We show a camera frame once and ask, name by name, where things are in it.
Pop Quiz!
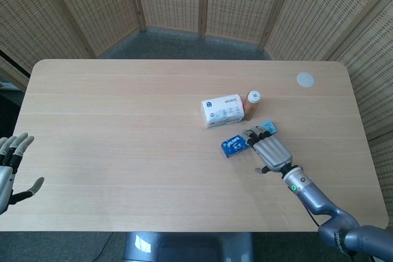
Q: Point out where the woven bamboo folding screen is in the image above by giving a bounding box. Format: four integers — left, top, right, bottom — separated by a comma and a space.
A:
0, 0, 393, 210

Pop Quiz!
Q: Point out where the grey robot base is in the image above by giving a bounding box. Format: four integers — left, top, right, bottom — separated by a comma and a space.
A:
122, 231, 254, 262

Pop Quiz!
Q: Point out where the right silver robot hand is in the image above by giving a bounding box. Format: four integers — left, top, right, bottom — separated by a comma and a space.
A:
241, 125, 294, 175

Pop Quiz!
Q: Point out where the blue snack packet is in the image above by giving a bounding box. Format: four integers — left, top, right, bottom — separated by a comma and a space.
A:
220, 120, 279, 159

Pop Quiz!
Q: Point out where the black cable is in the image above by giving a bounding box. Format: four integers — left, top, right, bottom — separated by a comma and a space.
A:
302, 203, 326, 232

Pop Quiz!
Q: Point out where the brown bottle with white cap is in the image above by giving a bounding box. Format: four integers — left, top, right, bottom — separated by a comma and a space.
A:
243, 90, 263, 121

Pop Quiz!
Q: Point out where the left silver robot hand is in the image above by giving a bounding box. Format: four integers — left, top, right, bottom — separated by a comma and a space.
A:
0, 133, 45, 214

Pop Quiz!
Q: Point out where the white tissue pack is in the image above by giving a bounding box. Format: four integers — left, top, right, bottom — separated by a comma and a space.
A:
201, 93, 246, 129

